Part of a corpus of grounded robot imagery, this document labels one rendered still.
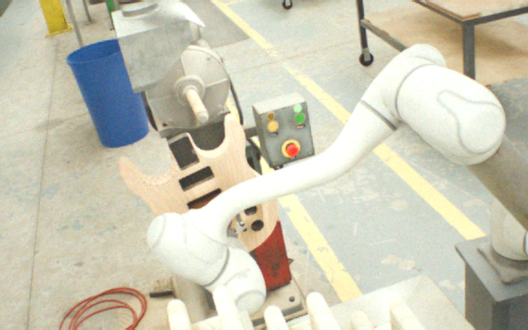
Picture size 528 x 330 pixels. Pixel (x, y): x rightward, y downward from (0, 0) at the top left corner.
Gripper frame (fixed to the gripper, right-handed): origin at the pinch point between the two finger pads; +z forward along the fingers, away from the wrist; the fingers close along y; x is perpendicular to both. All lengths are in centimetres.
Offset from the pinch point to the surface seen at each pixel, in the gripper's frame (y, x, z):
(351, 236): 56, -112, 102
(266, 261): 9, -58, 45
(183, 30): 12.8, 47.0, 1.9
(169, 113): 0.5, 18.3, 31.0
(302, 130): 36.4, -5.3, 29.4
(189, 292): -25, -69, 62
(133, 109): -29, -69, 295
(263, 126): 25.4, 1.8, 29.7
